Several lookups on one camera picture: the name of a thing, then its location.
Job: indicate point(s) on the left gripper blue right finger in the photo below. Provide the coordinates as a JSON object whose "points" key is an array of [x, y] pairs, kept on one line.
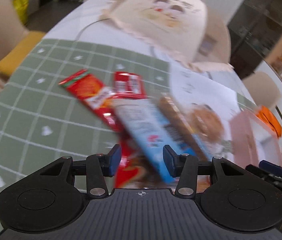
{"points": [[185, 168]]}

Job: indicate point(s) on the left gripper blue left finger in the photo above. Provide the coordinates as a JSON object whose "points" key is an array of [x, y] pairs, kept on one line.
{"points": [[98, 167]]}

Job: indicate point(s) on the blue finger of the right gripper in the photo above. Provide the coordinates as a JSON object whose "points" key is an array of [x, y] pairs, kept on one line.
{"points": [[271, 168]]}

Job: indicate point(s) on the red barcode snack packet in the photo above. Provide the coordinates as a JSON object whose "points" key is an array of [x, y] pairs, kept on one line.
{"points": [[134, 170]]}

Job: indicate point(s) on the round bread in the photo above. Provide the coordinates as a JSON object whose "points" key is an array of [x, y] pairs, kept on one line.
{"points": [[210, 128]]}

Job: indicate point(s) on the blue snack packet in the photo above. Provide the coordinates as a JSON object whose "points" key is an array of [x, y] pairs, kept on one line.
{"points": [[151, 131]]}

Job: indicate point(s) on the long cake bar package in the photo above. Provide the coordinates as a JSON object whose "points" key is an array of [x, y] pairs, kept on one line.
{"points": [[190, 136]]}

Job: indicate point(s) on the long red snack packet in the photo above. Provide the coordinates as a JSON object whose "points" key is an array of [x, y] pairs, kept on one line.
{"points": [[92, 93]]}

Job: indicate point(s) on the small red sachet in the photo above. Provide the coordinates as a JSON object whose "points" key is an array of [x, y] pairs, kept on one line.
{"points": [[128, 86]]}

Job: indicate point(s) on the pink cardboard box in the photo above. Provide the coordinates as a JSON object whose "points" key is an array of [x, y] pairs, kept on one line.
{"points": [[253, 141]]}

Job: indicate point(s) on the orange folded cloth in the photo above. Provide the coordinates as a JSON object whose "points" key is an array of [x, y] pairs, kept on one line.
{"points": [[266, 116]]}

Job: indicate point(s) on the green checked tablecloth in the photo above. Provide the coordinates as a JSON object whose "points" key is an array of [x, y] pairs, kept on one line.
{"points": [[40, 121]]}

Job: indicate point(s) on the mesh food cover tent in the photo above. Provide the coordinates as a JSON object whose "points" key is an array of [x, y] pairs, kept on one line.
{"points": [[186, 30]]}

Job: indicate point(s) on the dark glass cabinet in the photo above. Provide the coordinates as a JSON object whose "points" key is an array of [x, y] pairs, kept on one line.
{"points": [[254, 30]]}

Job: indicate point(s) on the yellow bag on floor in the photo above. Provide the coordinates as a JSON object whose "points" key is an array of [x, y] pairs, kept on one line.
{"points": [[21, 8]]}

